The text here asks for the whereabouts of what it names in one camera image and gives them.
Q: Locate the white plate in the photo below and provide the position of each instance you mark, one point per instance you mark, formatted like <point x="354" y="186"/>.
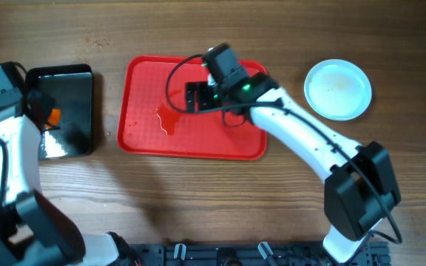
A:
<point x="337" y="90"/>

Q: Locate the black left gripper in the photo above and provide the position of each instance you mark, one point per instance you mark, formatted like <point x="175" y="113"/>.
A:
<point x="40" y="107"/>

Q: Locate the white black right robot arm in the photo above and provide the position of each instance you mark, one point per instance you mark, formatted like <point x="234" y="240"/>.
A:
<point x="361" y="188"/>

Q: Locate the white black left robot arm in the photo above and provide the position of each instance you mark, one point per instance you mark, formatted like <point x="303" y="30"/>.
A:
<point x="32" y="230"/>

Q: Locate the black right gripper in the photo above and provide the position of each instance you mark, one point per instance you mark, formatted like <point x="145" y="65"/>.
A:
<point x="202" y="89"/>

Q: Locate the red plastic tray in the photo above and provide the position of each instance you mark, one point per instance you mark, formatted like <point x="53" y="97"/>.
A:
<point x="150" y="123"/>

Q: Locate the orange sponge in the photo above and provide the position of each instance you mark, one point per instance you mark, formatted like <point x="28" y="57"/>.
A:
<point x="53" y="120"/>

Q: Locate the black rectangular water tray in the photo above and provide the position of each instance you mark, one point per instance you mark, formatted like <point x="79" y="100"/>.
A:
<point x="72" y="88"/>

